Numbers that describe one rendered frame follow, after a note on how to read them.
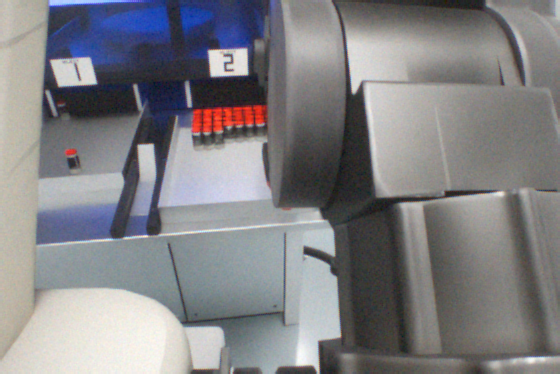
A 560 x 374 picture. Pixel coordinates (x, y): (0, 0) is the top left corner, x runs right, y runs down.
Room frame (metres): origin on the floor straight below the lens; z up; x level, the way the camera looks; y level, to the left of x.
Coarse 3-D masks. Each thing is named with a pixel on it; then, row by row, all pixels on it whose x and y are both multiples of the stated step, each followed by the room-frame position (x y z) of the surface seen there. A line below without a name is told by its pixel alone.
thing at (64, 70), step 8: (56, 64) 0.81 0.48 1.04; (64, 64) 0.81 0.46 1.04; (72, 64) 0.81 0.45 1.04; (80, 64) 0.81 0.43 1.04; (88, 64) 0.82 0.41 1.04; (56, 72) 0.81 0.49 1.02; (64, 72) 0.81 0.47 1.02; (72, 72) 0.81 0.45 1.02; (80, 72) 0.81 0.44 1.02; (88, 72) 0.82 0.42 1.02; (64, 80) 0.81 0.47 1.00; (72, 80) 0.81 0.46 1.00; (88, 80) 0.82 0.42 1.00; (96, 80) 0.82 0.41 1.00
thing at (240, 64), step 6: (246, 48) 0.87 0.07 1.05; (210, 54) 0.85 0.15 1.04; (216, 54) 0.86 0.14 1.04; (222, 54) 0.86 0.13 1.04; (234, 54) 0.86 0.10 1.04; (240, 54) 0.86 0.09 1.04; (246, 54) 0.86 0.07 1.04; (210, 60) 0.85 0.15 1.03; (216, 60) 0.86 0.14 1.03; (222, 60) 0.86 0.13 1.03; (228, 60) 0.86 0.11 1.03; (234, 60) 0.86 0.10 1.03; (240, 60) 0.86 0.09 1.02; (246, 60) 0.86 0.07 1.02; (210, 66) 0.85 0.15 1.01; (216, 66) 0.86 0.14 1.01; (222, 66) 0.86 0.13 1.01; (228, 66) 0.86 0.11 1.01; (234, 66) 0.86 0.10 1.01; (240, 66) 0.86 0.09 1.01; (246, 66) 0.86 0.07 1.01; (216, 72) 0.86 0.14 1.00; (222, 72) 0.86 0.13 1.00; (228, 72) 0.86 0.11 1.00; (234, 72) 0.86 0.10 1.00; (240, 72) 0.86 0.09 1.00; (246, 72) 0.86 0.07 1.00
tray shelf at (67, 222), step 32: (160, 128) 0.81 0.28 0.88; (96, 192) 0.56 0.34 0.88; (64, 224) 0.47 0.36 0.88; (96, 224) 0.47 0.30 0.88; (128, 224) 0.47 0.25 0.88; (192, 224) 0.47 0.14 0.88; (224, 224) 0.47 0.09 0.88; (256, 224) 0.47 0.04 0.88; (288, 224) 0.48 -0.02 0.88; (320, 224) 0.48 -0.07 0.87
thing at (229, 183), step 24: (240, 144) 0.73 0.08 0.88; (168, 168) 0.59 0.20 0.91; (192, 168) 0.64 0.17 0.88; (216, 168) 0.64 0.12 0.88; (240, 168) 0.64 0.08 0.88; (168, 192) 0.55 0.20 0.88; (192, 192) 0.56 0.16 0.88; (216, 192) 0.56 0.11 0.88; (240, 192) 0.56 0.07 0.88; (264, 192) 0.56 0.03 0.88; (168, 216) 0.48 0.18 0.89; (192, 216) 0.48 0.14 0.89; (216, 216) 0.49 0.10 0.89; (240, 216) 0.49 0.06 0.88
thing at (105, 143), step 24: (48, 120) 0.86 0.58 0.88; (72, 120) 0.86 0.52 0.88; (96, 120) 0.86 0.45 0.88; (120, 120) 0.85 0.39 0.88; (144, 120) 0.83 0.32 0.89; (48, 144) 0.74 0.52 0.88; (72, 144) 0.74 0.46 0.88; (96, 144) 0.74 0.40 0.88; (120, 144) 0.73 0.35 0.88; (48, 168) 0.64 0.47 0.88; (96, 168) 0.64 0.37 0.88; (120, 168) 0.64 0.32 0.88; (48, 192) 0.55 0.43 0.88; (72, 192) 0.56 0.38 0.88
